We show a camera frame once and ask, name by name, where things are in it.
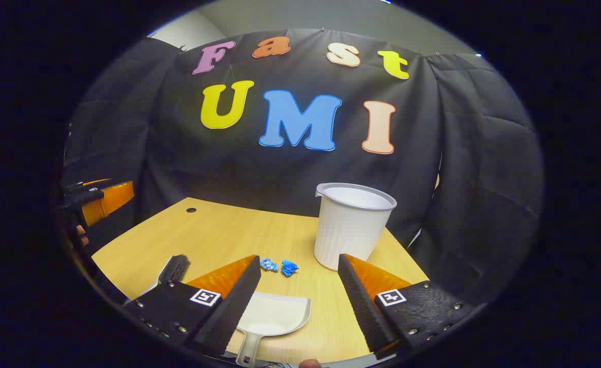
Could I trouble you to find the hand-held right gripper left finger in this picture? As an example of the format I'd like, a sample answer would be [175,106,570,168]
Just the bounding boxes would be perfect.
[124,255,263,357]

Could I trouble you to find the white dustpan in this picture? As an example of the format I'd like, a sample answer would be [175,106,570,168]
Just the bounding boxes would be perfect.
[235,291,312,367]

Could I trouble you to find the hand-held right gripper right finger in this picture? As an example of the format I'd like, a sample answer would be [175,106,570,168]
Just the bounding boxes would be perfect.
[337,253,477,361]

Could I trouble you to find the wooden desktop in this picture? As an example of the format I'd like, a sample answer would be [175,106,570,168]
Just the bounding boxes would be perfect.
[91,197,430,364]

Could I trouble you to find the black backdrop cloth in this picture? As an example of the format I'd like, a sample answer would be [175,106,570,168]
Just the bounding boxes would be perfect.
[63,28,544,307]

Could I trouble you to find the small white grey-bristled broom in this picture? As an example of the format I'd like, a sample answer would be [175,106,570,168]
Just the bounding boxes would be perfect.
[124,254,191,305]

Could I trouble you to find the white ribbed garbage bin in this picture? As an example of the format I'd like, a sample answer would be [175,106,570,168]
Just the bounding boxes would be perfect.
[314,182,398,270]

